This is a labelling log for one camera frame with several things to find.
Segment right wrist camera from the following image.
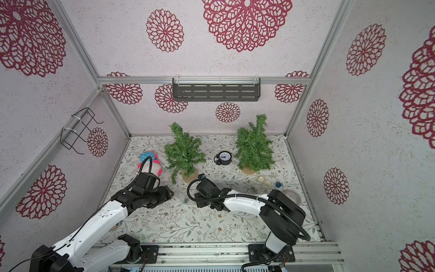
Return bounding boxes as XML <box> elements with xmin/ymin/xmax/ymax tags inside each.
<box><xmin>198</xmin><ymin>173</ymin><xmax>206</xmax><ymax>181</ymax></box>

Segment aluminium mounting rail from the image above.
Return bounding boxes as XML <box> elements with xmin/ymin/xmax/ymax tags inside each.
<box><xmin>88</xmin><ymin>242</ymin><xmax>346</xmax><ymax>266</ymax></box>

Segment small green christmas tree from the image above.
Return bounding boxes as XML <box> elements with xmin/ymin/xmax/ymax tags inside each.
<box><xmin>164</xmin><ymin>122</ymin><xmax>206</xmax><ymax>185</ymax></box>
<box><xmin>235</xmin><ymin>114</ymin><xmax>275</xmax><ymax>175</ymax></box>

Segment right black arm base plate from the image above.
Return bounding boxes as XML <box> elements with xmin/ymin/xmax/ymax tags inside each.
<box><xmin>248</xmin><ymin>244</ymin><xmax>296</xmax><ymax>262</ymax></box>

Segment small black alarm clock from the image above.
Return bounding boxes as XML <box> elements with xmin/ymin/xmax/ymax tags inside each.
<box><xmin>214</xmin><ymin>151</ymin><xmax>232</xmax><ymax>165</ymax></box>

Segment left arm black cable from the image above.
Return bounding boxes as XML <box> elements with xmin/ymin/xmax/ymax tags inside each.
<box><xmin>6</xmin><ymin>155</ymin><xmax>154</xmax><ymax>272</ymax></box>

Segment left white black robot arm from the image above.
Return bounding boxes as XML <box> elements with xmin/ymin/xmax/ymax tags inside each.
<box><xmin>29</xmin><ymin>173</ymin><xmax>174</xmax><ymax>272</ymax></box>

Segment pink white plush toy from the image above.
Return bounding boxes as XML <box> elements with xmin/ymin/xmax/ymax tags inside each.
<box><xmin>138</xmin><ymin>151</ymin><xmax>163</xmax><ymax>176</ymax></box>

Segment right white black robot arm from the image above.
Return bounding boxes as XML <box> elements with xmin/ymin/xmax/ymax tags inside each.
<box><xmin>187</xmin><ymin>175</ymin><xmax>311</xmax><ymax>253</ymax></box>

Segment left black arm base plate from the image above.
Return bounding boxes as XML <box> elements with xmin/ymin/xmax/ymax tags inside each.
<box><xmin>137</xmin><ymin>245</ymin><xmax>160</xmax><ymax>265</ymax></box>

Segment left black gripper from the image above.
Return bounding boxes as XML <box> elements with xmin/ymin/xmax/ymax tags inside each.
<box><xmin>144</xmin><ymin>185</ymin><xmax>176</xmax><ymax>210</ymax></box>

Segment grey wall shelf rack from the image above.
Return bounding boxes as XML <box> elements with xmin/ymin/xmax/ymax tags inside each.
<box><xmin>172</xmin><ymin>78</ymin><xmax>261</xmax><ymax>102</ymax></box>

